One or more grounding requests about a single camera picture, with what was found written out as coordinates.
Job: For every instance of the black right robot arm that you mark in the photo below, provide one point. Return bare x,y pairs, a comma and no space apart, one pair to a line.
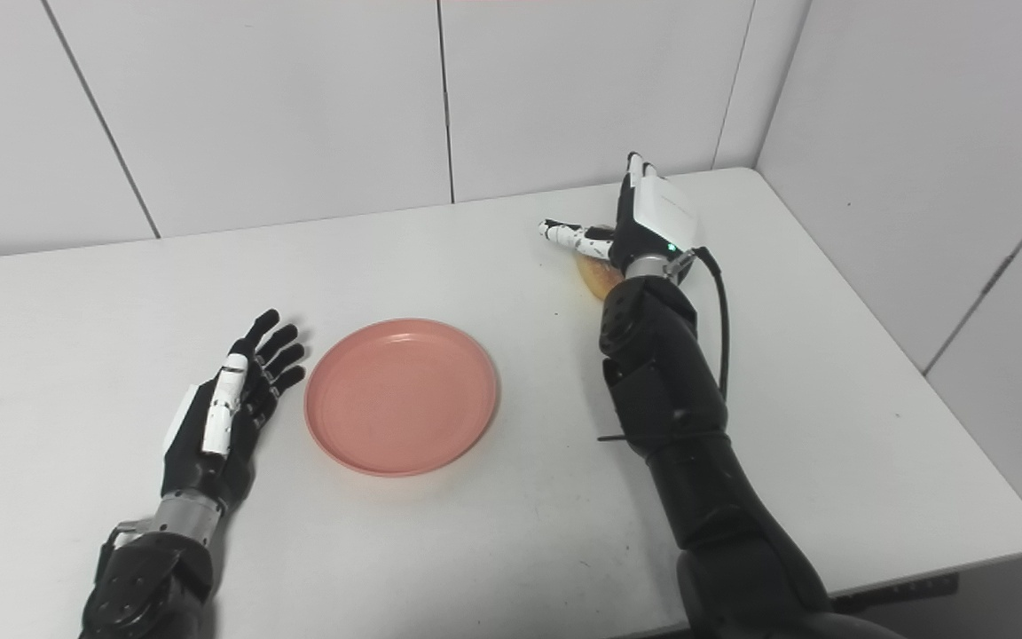
688,426

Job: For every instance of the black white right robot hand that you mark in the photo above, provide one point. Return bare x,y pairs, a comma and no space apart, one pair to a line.
662,213

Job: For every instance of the pink round plate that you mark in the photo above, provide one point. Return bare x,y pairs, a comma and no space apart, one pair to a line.
400,399

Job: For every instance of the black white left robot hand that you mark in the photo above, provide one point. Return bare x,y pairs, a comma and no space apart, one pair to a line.
200,470

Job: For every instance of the black table frame bar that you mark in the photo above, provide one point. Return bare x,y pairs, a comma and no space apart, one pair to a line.
901,593

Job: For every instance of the yellow-orange fruit piece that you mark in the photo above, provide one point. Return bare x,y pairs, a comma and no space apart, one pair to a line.
600,280

